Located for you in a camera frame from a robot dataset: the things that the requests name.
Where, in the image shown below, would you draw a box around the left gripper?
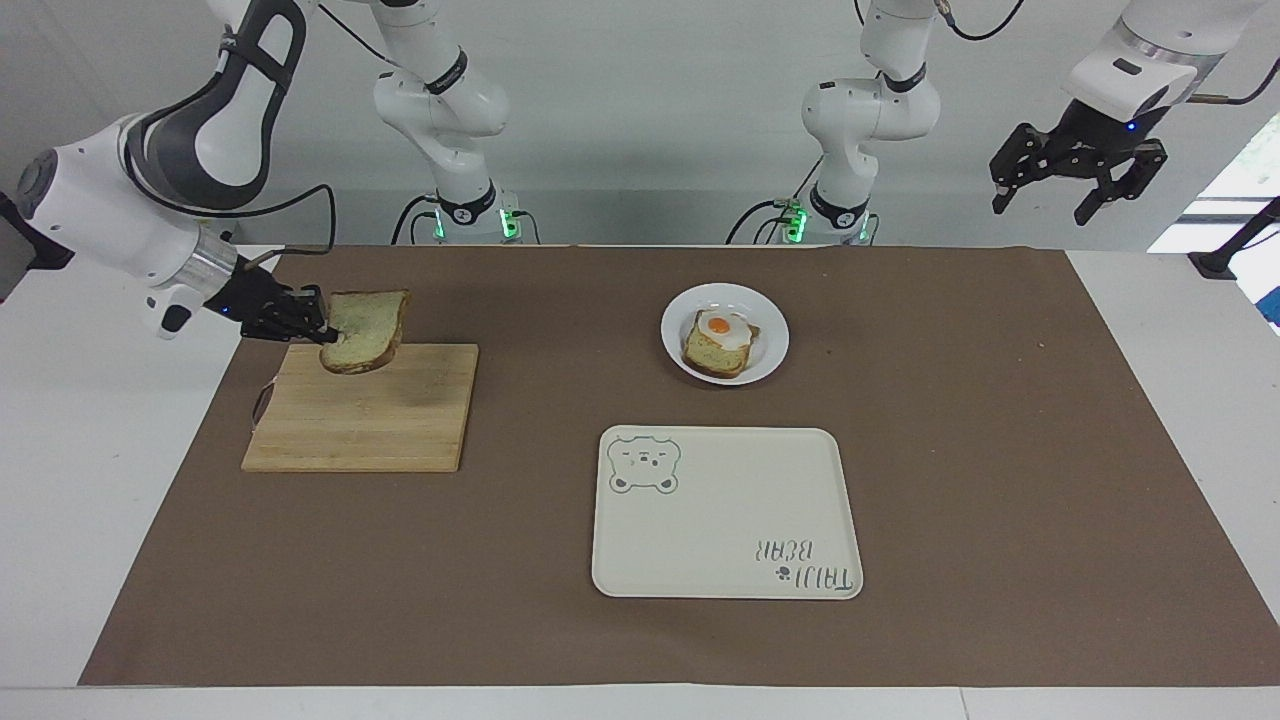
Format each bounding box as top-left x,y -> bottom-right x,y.
989,96 -> 1169,227

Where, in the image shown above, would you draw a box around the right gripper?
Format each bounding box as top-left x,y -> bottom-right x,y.
204,263 -> 340,347

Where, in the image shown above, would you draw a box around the toasted bread slice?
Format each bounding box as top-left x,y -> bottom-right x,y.
319,289 -> 413,377

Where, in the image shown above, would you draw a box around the white round plate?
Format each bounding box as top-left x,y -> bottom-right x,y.
660,283 -> 791,387

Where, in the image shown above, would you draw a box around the wooden cutting board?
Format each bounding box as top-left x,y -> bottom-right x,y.
241,343 -> 480,474

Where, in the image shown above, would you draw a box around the black stand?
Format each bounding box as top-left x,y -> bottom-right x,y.
0,189 -> 77,303
1187,196 -> 1280,282

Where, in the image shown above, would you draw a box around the fried egg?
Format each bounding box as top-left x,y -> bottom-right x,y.
696,309 -> 754,352

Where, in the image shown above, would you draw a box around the toast slice with egg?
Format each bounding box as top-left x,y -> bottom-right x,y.
682,309 -> 762,380

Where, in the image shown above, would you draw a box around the cream tray with bear print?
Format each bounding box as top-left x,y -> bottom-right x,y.
591,425 -> 865,601

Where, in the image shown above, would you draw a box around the black cable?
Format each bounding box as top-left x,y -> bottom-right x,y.
934,0 -> 1029,43
1188,55 -> 1280,107
128,183 -> 338,273
391,194 -> 442,247
726,197 -> 803,247
316,3 -> 401,69

